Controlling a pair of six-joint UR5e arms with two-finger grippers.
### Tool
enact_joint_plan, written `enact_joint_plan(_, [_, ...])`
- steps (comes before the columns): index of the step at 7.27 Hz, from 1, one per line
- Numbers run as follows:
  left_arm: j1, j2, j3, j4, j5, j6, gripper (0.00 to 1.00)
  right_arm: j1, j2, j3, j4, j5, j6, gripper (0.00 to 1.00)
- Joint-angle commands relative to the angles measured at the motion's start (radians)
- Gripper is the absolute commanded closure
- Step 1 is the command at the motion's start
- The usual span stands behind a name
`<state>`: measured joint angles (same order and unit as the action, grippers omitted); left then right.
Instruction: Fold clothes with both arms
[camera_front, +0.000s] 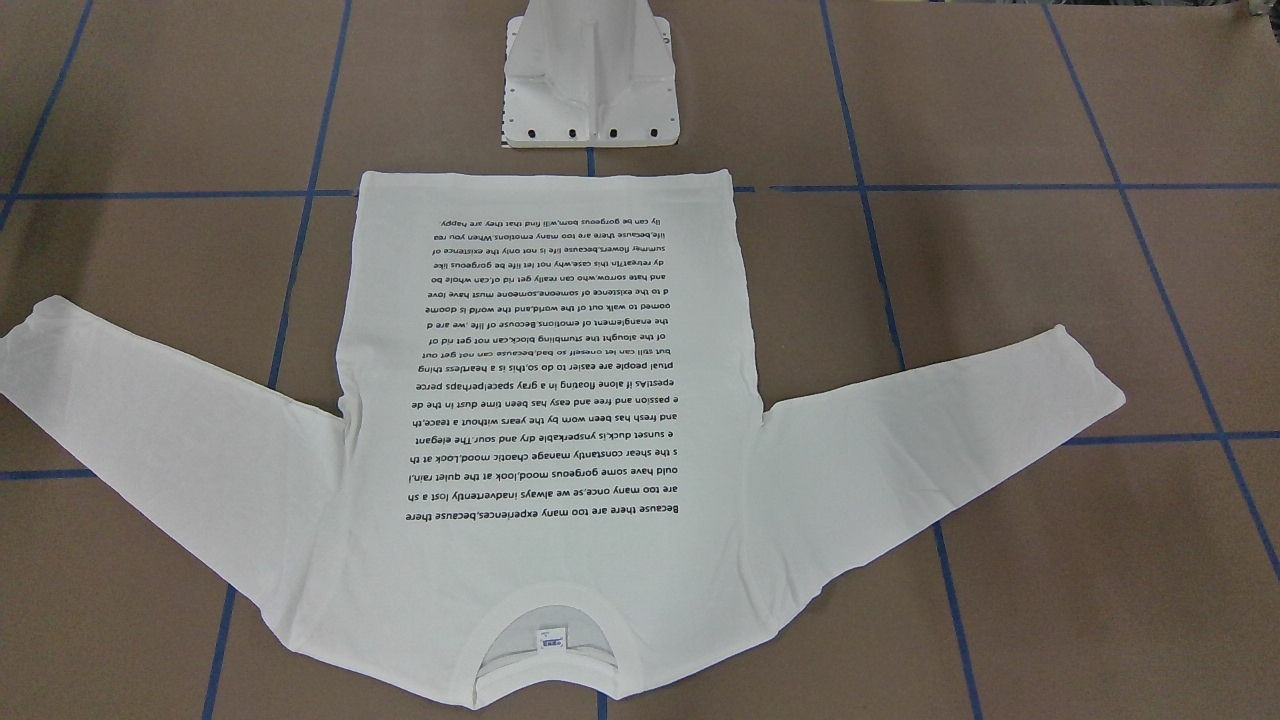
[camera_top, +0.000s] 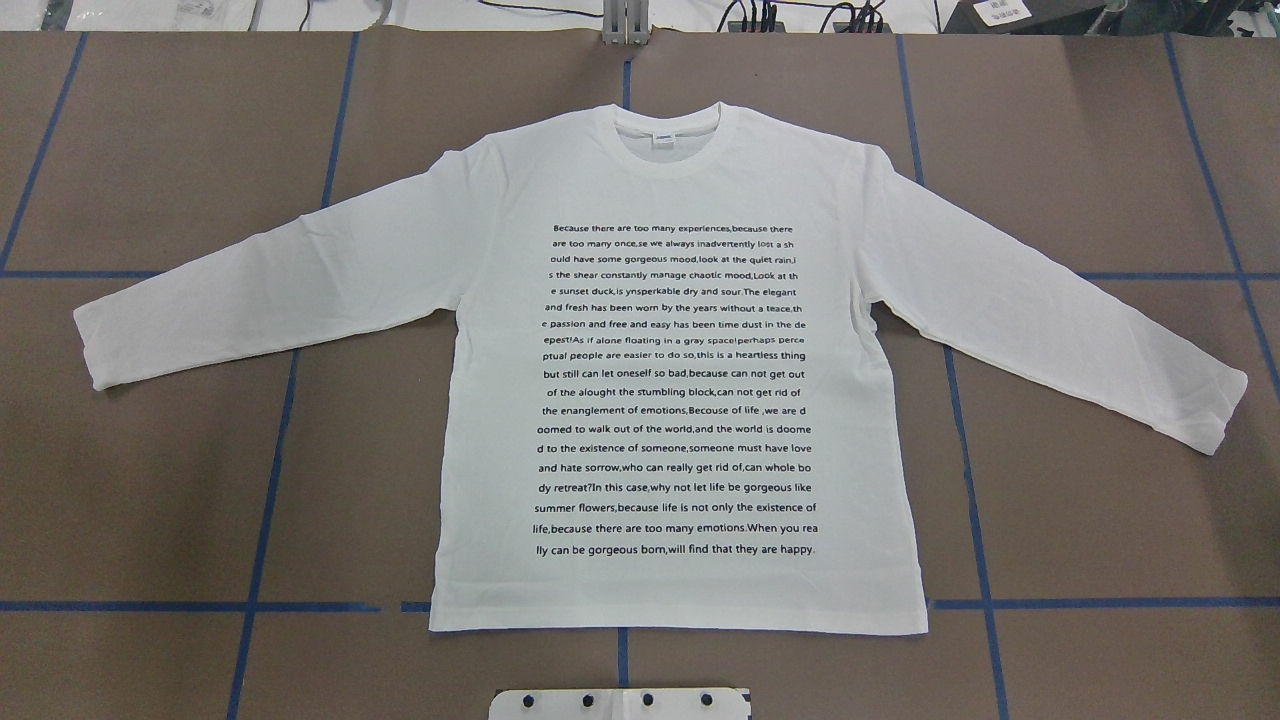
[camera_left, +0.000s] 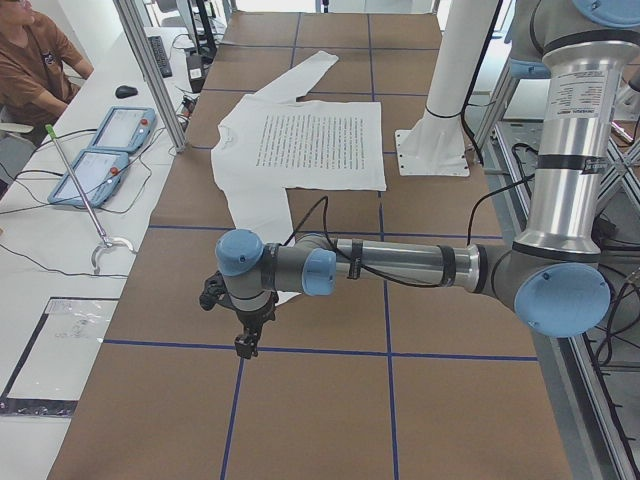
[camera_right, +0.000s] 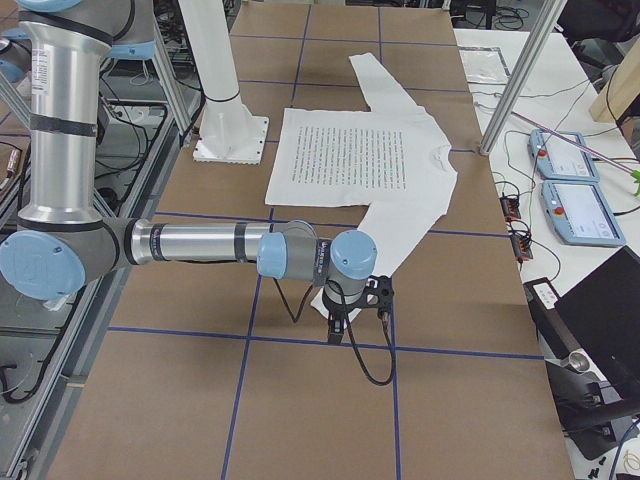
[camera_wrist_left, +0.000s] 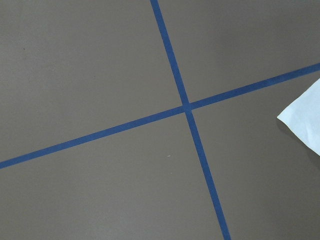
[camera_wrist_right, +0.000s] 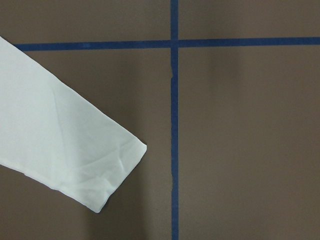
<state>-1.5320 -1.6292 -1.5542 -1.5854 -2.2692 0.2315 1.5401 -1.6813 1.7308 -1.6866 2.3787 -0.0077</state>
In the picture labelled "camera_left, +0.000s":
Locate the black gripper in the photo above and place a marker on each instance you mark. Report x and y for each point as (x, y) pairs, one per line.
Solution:
(253, 317)

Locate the white long-sleeve printed shirt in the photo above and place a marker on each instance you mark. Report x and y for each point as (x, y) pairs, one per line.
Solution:
(273, 140)

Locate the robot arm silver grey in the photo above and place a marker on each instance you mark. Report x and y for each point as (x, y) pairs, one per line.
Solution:
(548, 276)

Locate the metal reacher grabber stick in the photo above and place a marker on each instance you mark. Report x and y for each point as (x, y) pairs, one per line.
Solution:
(106, 242)

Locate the clear plastic bag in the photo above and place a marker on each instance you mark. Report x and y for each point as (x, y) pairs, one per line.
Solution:
(51, 373)

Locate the lower blue teach pendant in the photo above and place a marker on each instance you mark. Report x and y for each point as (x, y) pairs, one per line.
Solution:
(99, 173)

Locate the blue teach pendant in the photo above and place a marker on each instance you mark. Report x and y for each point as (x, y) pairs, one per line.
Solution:
(124, 129)
(99, 173)

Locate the upper blue teach pendant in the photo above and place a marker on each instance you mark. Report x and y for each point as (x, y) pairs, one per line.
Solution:
(124, 129)

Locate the white central mounting column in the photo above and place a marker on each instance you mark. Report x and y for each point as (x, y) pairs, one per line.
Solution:
(435, 146)

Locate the black computer mouse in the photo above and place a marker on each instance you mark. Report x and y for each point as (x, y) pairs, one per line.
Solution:
(125, 91)

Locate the black power adapter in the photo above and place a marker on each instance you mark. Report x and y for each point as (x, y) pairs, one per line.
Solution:
(196, 72)

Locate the black keyboard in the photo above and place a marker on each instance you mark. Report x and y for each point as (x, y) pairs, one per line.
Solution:
(160, 55)

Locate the person in brown shirt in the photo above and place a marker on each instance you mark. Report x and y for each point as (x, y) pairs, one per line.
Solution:
(34, 88)

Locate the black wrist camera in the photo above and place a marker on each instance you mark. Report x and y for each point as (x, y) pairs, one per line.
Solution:
(215, 293)

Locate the aluminium frame post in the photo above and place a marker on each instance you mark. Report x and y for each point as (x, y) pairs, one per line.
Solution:
(138, 41)

